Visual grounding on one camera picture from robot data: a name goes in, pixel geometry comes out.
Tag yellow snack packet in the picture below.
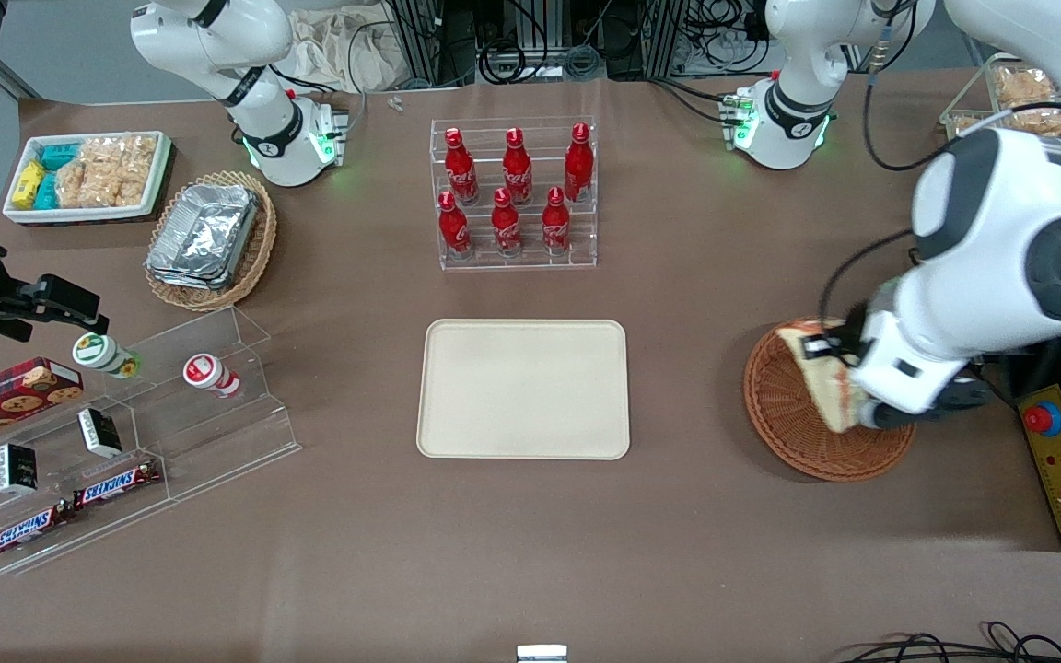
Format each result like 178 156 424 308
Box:
12 161 47 211

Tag white rectangular snack tray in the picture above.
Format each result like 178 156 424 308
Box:
2 131 173 226

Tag green lid yogurt bottle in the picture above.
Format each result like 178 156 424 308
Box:
71 332 144 380

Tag clear acrylic stepped stand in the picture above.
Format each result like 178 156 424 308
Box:
0 306 303 577

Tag snickers chocolate bar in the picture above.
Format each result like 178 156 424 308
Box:
72 459 164 511
0 502 76 562

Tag black floor cables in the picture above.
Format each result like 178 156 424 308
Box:
848 621 1061 663

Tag beige crumpled cloth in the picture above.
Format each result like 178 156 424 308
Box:
286 7 408 94

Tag beige plastic tray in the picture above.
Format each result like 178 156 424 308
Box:
416 319 632 460

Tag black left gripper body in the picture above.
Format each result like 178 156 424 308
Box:
838 303 872 370

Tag red plaid cookie box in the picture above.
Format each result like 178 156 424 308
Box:
0 357 86 453

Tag light oval wicker basket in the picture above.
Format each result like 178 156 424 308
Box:
143 170 279 313

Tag brown round wicker basket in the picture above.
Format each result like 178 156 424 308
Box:
742 317 916 483

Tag small black white box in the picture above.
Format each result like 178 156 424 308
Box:
77 408 124 459
0 443 41 496

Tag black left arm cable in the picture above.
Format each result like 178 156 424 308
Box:
819 28 941 337

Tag white wire basket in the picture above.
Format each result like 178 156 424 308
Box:
939 52 1061 141

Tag red cola bottle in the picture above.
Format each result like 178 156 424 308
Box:
491 188 525 257
444 127 481 206
437 191 473 260
564 122 596 204
542 187 573 256
502 127 535 206

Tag clear acrylic bottle rack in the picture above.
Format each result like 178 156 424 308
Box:
429 116 600 272

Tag clear bag of rice crackers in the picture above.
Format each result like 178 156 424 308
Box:
55 134 159 210

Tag red lid yogurt bottle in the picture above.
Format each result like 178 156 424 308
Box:
182 354 244 400

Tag triangular sandwich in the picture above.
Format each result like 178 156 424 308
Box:
775 319 869 435

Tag stack of foil trays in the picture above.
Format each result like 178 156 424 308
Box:
145 183 262 292

